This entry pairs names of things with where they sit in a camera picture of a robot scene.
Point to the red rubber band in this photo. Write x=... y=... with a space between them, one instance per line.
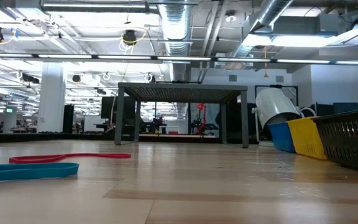
x=26 y=160

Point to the blue rubber band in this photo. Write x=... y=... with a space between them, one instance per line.
x=26 y=171

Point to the grey perforated metal shelf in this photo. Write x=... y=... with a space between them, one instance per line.
x=182 y=93

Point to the red stand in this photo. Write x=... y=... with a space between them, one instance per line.
x=201 y=106

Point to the long LED light bar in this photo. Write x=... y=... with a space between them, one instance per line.
x=179 y=58

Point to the black monitor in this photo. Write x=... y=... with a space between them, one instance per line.
x=109 y=107

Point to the white cylindrical container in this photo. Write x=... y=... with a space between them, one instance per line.
x=272 y=105

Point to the blue plastic basket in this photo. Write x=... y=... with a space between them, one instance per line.
x=280 y=137

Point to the black cabinet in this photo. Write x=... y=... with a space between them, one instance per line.
x=68 y=118

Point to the white building column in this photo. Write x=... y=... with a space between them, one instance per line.
x=51 y=99

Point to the yellow plastic basket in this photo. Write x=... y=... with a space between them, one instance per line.
x=306 y=140

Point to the black plastic basket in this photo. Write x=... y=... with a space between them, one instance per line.
x=346 y=115

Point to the silver ventilation duct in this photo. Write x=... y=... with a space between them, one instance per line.
x=176 y=25
x=272 y=12

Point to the black aluminium table frame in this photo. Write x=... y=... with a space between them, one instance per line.
x=73 y=137

